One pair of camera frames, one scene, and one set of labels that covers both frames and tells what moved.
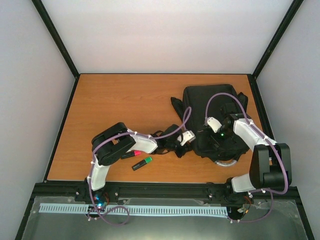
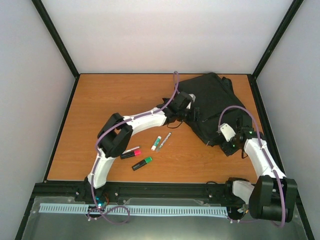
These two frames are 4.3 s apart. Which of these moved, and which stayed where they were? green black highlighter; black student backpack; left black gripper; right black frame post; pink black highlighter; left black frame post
Moved: black student backpack; left black gripper
Stayed: green black highlighter; right black frame post; left black frame post; pink black highlighter
